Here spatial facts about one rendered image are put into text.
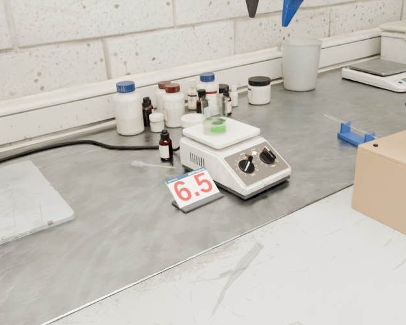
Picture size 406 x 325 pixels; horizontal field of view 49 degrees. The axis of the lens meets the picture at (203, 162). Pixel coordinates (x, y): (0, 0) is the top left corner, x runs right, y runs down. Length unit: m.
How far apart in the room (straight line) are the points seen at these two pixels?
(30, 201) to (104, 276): 0.28
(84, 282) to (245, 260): 0.23
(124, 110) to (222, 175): 0.39
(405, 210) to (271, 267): 0.23
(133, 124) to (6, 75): 0.32
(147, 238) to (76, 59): 0.63
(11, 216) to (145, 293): 0.33
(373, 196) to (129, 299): 0.42
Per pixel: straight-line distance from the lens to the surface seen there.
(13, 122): 1.17
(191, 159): 0.91
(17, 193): 0.94
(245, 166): 0.82
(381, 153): 0.75
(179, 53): 1.37
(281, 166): 0.88
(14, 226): 0.83
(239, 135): 0.88
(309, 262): 0.68
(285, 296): 0.62
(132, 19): 1.28
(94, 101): 1.22
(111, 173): 0.96
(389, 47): 1.87
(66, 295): 0.66
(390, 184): 0.75
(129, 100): 1.13
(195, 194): 0.82
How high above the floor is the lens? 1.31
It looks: 25 degrees down
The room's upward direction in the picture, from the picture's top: 3 degrees counter-clockwise
